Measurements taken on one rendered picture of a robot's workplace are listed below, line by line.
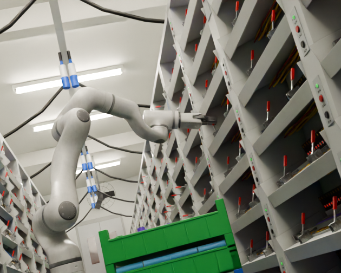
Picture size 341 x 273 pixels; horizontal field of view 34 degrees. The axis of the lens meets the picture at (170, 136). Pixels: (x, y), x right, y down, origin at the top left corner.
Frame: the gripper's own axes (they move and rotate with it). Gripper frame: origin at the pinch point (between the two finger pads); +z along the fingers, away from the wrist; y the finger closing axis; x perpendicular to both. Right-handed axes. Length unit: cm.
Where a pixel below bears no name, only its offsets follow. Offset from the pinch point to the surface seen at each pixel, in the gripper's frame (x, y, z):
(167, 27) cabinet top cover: 68, -40, -17
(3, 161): 20, -158, -125
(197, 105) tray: 14.1, -17.7, -3.9
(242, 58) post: 7, 52, 3
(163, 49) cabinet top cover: 68, -67, -17
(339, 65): -30, 128, 7
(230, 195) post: -31.1, -18.0, 10.8
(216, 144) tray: -10.6, -1.9, 1.9
